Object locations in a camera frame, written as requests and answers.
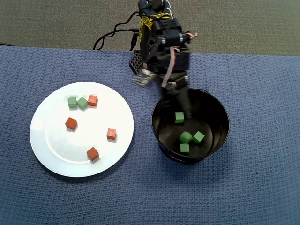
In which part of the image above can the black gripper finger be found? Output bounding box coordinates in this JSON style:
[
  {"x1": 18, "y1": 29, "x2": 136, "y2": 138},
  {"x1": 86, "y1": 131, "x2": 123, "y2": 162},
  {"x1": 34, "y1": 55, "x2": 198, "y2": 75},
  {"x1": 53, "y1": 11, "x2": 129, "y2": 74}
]
[
  {"x1": 161, "y1": 90, "x2": 177, "y2": 108},
  {"x1": 176, "y1": 87, "x2": 194, "y2": 120}
]

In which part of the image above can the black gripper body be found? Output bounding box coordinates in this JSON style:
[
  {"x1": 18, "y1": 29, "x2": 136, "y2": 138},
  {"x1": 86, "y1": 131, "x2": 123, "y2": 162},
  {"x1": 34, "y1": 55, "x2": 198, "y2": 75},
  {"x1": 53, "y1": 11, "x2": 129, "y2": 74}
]
[{"x1": 150, "y1": 48, "x2": 191, "y2": 94}]

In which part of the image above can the white round plate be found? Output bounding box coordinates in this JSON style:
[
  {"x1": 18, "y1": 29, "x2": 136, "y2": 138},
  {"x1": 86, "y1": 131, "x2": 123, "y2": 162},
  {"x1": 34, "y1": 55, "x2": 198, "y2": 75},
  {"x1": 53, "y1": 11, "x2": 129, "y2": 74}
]
[{"x1": 29, "y1": 81, "x2": 135, "y2": 178}]

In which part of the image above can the black metal bucket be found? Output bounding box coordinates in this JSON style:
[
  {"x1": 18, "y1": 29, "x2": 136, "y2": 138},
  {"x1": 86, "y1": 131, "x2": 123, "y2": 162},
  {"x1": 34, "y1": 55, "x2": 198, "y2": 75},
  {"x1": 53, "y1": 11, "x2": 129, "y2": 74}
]
[{"x1": 150, "y1": 88, "x2": 231, "y2": 165}]

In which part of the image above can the red cube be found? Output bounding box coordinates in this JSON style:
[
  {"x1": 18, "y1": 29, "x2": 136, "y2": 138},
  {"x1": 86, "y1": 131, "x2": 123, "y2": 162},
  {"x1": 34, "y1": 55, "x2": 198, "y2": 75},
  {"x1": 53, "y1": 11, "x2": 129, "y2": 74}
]
[
  {"x1": 86, "y1": 147, "x2": 100, "y2": 161},
  {"x1": 65, "y1": 117, "x2": 78, "y2": 130},
  {"x1": 87, "y1": 95, "x2": 99, "y2": 107},
  {"x1": 106, "y1": 128, "x2": 117, "y2": 141}
]

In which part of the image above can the blue woven cloth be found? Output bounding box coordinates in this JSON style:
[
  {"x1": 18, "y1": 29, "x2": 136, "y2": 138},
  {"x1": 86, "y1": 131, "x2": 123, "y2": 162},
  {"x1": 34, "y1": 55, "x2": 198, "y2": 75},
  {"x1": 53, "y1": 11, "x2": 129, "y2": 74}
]
[{"x1": 0, "y1": 45, "x2": 300, "y2": 225}]

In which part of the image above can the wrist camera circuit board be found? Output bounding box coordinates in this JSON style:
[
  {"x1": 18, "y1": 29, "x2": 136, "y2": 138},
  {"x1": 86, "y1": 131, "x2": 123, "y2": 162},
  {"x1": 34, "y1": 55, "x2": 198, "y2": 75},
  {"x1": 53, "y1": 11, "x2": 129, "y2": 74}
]
[{"x1": 131, "y1": 69, "x2": 157, "y2": 89}]

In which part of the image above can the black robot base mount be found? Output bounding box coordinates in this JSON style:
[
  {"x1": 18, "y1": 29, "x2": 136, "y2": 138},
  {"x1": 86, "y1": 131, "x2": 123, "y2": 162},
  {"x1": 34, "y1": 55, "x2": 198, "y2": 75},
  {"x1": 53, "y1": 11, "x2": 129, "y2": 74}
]
[{"x1": 129, "y1": 49, "x2": 150, "y2": 75}]

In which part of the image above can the black usb cable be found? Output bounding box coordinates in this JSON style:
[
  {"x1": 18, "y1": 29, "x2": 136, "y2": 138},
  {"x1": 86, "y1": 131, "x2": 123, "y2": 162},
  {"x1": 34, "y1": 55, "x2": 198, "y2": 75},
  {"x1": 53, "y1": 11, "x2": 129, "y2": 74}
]
[{"x1": 130, "y1": 32, "x2": 138, "y2": 51}]

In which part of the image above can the black power cable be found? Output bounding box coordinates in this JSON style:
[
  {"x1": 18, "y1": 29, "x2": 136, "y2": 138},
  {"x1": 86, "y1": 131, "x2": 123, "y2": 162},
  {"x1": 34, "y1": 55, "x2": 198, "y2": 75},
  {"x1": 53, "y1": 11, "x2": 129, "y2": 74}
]
[{"x1": 96, "y1": 28, "x2": 141, "y2": 51}]

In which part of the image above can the thin black camera cable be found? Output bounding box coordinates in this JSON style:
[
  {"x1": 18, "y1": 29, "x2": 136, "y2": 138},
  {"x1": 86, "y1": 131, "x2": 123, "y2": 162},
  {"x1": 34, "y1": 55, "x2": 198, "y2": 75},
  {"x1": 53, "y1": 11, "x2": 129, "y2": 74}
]
[{"x1": 93, "y1": 10, "x2": 141, "y2": 51}]

